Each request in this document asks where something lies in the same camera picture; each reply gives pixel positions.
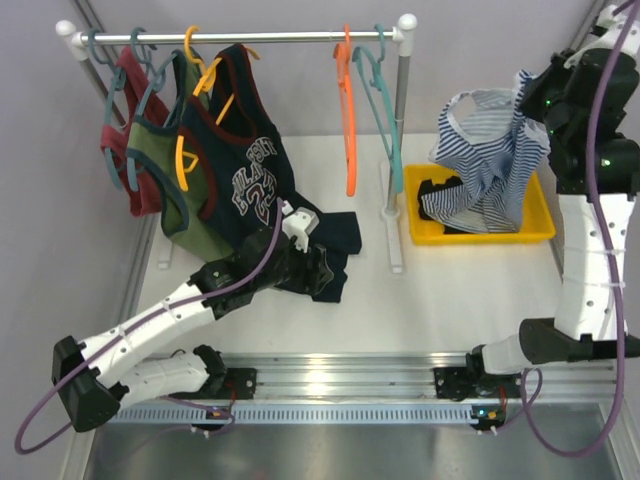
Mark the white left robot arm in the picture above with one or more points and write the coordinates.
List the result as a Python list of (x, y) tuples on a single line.
[(100, 376)]

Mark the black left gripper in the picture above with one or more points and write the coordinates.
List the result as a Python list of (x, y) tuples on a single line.
[(317, 270)]

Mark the maroon tank top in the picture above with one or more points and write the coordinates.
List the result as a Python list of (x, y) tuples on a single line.
[(146, 200)]

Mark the orange plastic hanger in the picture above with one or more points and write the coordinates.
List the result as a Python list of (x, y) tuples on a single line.
[(342, 57)]

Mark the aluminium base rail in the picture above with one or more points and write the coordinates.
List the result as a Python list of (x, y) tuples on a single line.
[(357, 389)]

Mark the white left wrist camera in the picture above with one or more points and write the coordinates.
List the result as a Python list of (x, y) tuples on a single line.
[(298, 224)]

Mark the yellow plastic hanger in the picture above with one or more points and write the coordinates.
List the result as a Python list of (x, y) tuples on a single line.
[(186, 162)]

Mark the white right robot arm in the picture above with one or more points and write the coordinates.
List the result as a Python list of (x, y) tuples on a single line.
[(580, 100)]

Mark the yellow plastic tray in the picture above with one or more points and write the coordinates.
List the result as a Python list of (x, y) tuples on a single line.
[(537, 224)]

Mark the teal plastic hanger right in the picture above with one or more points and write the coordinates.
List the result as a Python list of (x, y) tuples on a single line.
[(369, 69)]

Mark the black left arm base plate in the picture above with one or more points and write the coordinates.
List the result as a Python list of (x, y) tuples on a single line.
[(235, 384)]

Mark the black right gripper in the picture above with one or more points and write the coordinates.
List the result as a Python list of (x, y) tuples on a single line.
[(554, 70)]

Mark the navy basketball tank top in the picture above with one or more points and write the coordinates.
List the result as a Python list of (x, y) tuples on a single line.
[(247, 167)]

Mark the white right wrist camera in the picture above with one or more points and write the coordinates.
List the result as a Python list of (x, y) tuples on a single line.
[(612, 20)]

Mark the blue white striped tank top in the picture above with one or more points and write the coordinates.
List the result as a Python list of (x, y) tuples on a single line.
[(494, 149)]

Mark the silver white clothes rack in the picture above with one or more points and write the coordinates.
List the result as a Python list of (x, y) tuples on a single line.
[(402, 35)]

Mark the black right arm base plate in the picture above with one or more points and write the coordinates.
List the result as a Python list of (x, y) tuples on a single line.
[(460, 383)]

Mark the black folded garment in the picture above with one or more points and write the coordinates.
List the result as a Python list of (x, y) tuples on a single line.
[(443, 203)]

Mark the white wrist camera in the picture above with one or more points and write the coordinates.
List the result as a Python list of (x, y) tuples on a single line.
[(298, 224), (612, 20)]

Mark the green tank top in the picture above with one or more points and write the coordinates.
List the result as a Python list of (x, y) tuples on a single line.
[(152, 146)]

